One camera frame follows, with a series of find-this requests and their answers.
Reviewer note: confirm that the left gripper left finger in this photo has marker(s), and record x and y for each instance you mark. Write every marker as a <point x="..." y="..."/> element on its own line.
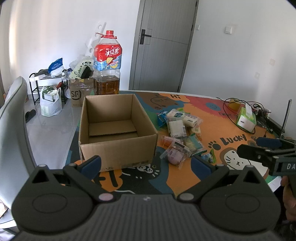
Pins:
<point x="82" y="176"/>

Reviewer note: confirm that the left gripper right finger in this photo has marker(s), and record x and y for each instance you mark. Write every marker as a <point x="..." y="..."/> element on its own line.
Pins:
<point x="209" y="176"/>

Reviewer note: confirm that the purple mochi snack packet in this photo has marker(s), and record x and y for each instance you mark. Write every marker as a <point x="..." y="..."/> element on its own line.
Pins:
<point x="174" y="157"/>

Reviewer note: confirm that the white cake snack packet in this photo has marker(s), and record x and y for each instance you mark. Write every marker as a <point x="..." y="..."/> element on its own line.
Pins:
<point x="177" y="129"/>

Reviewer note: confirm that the blue snack wrapper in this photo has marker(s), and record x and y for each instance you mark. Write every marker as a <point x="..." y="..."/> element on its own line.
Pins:
<point x="161" y="118"/>

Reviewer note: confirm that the orange jelly snack packet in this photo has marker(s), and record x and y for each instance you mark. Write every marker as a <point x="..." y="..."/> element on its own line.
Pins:
<point x="166" y="141"/>

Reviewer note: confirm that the person right hand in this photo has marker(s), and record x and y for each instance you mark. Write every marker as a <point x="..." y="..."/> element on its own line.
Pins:
<point x="288" y="199"/>

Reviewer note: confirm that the green tissue box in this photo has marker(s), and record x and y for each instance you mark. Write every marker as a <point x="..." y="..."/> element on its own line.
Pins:
<point x="246" y="119"/>

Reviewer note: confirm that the colourful cartoon table mat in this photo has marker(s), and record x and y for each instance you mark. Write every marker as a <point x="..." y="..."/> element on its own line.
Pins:
<point x="217" y="133"/>

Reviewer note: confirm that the open cardboard box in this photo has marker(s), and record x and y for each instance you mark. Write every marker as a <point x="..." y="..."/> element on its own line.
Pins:
<point x="118" y="130"/>

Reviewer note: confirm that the grey chair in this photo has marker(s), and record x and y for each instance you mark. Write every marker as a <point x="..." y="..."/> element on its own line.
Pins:
<point x="17" y="160"/>

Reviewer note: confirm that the yellow box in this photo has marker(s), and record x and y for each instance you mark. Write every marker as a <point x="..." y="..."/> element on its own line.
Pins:
<point x="234" y="104"/>

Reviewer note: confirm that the black slipper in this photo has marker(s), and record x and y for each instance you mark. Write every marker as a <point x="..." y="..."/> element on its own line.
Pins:
<point x="29" y="115"/>

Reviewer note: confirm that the white plastic bag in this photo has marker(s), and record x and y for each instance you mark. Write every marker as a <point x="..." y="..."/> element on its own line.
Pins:
<point x="50" y="101"/>

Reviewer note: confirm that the SF cardboard box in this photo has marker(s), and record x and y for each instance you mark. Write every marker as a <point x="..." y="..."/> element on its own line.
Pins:
<point x="80" y="88"/>

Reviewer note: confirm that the black shoe rack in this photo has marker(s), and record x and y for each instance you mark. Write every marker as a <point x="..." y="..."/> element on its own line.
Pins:
<point x="36" y="84"/>

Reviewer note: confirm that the panda pattern cushion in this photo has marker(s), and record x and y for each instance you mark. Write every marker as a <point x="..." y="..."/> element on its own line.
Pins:
<point x="82" y="67"/>

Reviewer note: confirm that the blue bag on rack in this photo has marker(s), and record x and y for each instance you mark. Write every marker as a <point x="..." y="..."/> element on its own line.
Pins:
<point x="56" y="66"/>

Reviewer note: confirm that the large iced tea bottle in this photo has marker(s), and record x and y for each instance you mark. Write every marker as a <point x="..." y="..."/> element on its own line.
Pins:
<point x="107" y="64"/>

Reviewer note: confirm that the white foam board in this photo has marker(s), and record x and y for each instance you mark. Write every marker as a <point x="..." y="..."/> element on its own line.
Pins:
<point x="94" y="39"/>

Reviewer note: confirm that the grey door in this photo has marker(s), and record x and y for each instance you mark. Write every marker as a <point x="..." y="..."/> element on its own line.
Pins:
<point x="162" y="41"/>

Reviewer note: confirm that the white light switch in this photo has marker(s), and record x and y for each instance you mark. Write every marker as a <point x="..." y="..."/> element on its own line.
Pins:
<point x="228" y="29"/>

